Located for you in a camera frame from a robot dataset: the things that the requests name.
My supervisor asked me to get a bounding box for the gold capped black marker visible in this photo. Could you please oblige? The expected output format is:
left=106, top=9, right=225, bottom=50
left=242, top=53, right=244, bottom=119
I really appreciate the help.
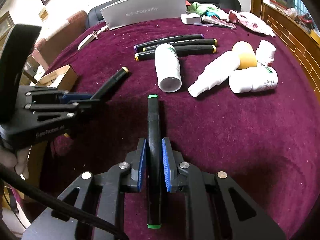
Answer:
left=90, top=66, right=130, bottom=102

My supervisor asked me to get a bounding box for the green capped black marker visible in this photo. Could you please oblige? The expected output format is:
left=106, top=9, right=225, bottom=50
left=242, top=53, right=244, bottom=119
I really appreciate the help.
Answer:
left=146, top=94, right=162, bottom=229

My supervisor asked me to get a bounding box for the white cylindrical bottle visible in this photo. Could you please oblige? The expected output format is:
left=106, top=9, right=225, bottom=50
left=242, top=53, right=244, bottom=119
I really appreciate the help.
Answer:
left=155, top=43, right=182, bottom=93

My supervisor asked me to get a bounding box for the yellow capped marker front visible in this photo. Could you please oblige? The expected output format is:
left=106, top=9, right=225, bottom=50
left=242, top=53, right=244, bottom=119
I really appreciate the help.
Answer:
left=135, top=45, right=217, bottom=61

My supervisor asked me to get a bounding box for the yellow capped marker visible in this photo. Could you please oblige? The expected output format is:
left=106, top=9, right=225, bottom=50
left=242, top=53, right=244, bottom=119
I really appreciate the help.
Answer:
left=135, top=45, right=217, bottom=61
left=142, top=38, right=218, bottom=52

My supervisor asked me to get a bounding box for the white green label bottle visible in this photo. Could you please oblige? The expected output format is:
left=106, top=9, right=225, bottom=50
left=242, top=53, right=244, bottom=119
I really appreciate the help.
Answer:
left=228, top=66, right=278, bottom=94

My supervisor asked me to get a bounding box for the left white gloved hand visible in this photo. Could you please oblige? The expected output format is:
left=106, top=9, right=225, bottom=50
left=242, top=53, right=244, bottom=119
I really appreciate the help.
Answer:
left=0, top=146, right=30, bottom=179

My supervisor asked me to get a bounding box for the cardboard box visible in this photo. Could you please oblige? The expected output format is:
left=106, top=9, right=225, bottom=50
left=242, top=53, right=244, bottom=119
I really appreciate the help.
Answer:
left=35, top=64, right=78, bottom=91

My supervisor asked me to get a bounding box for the brown chair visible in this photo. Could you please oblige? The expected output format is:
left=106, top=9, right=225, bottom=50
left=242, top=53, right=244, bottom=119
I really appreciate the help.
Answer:
left=31, top=10, right=87, bottom=70

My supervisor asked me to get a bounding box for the white key fob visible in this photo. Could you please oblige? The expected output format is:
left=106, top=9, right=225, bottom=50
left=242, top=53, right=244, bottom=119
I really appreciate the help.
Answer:
left=77, top=30, right=99, bottom=50

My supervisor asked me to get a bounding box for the maroon bed blanket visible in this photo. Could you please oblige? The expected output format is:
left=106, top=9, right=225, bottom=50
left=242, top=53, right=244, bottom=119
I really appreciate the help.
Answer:
left=40, top=18, right=319, bottom=238

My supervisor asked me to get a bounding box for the grey long box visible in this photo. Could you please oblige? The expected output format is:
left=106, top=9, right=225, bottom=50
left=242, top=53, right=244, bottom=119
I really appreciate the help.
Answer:
left=100, top=0, right=186, bottom=30

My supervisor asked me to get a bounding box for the white charger block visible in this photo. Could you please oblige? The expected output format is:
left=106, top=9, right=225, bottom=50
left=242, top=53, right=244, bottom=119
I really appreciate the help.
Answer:
left=181, top=13, right=201, bottom=25

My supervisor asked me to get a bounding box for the small white pill bottle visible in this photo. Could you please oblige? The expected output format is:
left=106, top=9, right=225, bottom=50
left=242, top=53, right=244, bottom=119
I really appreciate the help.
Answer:
left=255, top=40, right=276, bottom=66

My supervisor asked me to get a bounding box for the green cloth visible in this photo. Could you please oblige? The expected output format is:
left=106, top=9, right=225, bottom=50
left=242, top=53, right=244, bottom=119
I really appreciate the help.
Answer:
left=187, top=2, right=221, bottom=18

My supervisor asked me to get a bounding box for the floral white cloth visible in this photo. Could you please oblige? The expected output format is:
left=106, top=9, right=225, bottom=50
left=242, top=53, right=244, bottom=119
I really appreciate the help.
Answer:
left=227, top=10, right=275, bottom=37

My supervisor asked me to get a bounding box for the wooden cabinet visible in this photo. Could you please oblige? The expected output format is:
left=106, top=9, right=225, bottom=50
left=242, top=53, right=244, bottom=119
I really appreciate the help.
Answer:
left=251, top=0, right=319, bottom=97

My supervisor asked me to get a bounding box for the black cable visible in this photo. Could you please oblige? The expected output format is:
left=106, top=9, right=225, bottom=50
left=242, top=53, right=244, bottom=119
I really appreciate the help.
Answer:
left=0, top=163, right=130, bottom=240

